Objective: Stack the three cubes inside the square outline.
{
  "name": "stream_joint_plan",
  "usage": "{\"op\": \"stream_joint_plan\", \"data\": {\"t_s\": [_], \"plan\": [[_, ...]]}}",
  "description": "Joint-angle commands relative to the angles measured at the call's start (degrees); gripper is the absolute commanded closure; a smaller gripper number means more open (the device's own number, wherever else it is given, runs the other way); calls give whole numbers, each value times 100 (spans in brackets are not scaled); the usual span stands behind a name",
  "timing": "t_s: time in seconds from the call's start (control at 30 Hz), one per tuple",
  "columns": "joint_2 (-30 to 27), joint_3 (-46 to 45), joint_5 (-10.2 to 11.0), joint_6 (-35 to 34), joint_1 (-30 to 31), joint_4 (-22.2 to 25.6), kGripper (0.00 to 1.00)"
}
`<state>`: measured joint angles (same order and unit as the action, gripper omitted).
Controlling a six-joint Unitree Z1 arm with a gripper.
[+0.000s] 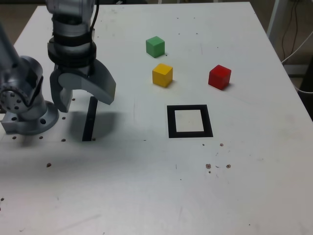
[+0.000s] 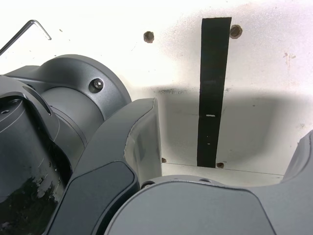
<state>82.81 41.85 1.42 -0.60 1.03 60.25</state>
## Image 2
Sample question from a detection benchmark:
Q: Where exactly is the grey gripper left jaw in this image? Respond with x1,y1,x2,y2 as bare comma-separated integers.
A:
44,97,162,235

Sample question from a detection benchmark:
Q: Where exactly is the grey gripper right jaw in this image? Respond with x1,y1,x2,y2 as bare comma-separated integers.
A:
105,129,313,235

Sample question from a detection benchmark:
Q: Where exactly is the black tape strip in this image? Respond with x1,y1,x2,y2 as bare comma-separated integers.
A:
197,17,232,169

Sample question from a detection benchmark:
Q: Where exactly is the metal hex key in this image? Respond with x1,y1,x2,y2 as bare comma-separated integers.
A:
0,19,52,56

